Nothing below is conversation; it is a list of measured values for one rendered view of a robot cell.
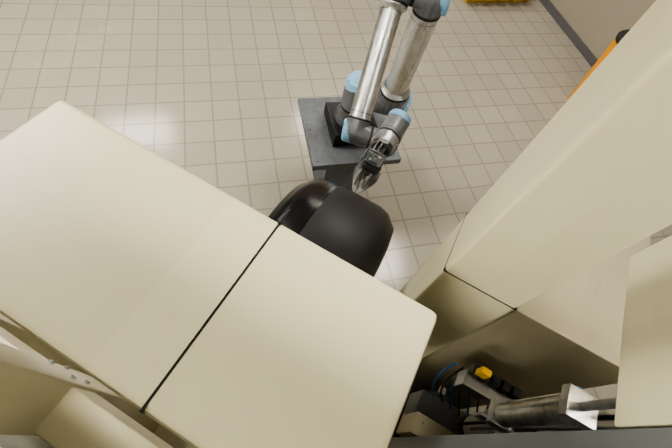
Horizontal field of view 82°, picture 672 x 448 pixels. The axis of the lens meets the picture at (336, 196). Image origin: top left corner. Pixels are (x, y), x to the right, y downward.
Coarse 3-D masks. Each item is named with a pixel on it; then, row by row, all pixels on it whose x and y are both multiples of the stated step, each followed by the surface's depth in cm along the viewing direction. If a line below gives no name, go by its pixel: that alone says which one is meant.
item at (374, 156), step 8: (376, 144) 135; (384, 144) 136; (368, 152) 134; (376, 152) 134; (384, 152) 141; (368, 160) 132; (376, 160) 132; (384, 160) 135; (368, 168) 136; (376, 168) 132
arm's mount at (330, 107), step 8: (328, 104) 218; (336, 104) 219; (328, 112) 214; (328, 120) 216; (328, 128) 218; (336, 128) 208; (336, 136) 206; (336, 144) 211; (344, 144) 213; (352, 144) 214
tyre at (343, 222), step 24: (312, 192) 97; (336, 192) 101; (288, 216) 90; (312, 216) 91; (336, 216) 93; (360, 216) 95; (384, 216) 102; (312, 240) 87; (336, 240) 88; (360, 240) 90; (384, 240) 96; (360, 264) 87
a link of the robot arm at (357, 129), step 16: (384, 0) 143; (400, 0) 142; (384, 16) 144; (400, 16) 147; (384, 32) 145; (368, 48) 150; (384, 48) 146; (368, 64) 148; (384, 64) 149; (368, 80) 148; (368, 96) 150; (352, 112) 153; (368, 112) 152; (352, 128) 152; (368, 128) 153; (368, 144) 154
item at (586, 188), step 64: (640, 64) 32; (576, 128) 39; (640, 128) 34; (512, 192) 49; (576, 192) 41; (640, 192) 38; (448, 256) 67; (512, 256) 54; (576, 256) 48; (448, 320) 78
